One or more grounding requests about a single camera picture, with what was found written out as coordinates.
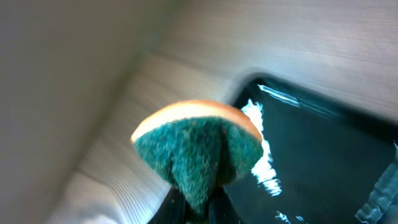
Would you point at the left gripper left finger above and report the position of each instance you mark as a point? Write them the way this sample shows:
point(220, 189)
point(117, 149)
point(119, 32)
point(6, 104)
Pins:
point(172, 209)

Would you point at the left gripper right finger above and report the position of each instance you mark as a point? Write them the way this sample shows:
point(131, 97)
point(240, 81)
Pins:
point(221, 210)

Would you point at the green orange sponge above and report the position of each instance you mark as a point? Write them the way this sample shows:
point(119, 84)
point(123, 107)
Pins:
point(198, 146)

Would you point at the black rectangular water tray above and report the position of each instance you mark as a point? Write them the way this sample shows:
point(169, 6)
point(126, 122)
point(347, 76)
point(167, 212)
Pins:
point(326, 162)

